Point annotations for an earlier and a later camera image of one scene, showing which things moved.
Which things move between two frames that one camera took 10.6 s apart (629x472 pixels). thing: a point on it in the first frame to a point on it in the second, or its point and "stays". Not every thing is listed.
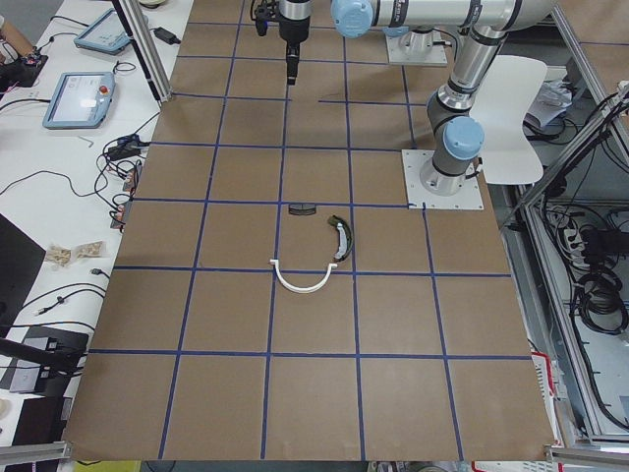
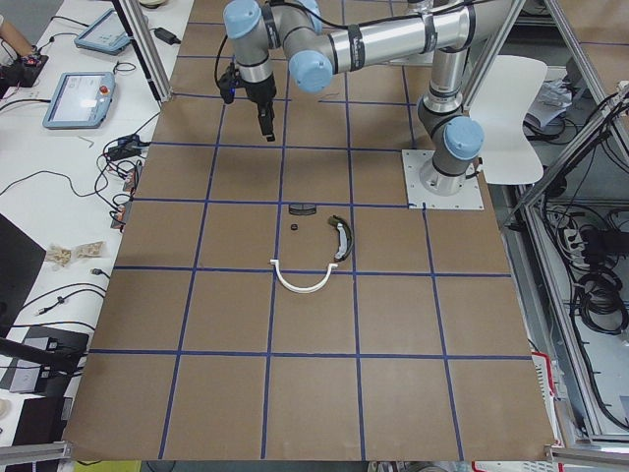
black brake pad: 303,208 stays
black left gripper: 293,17 to 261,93
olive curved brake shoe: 346,241 stays
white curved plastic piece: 299,290 stays
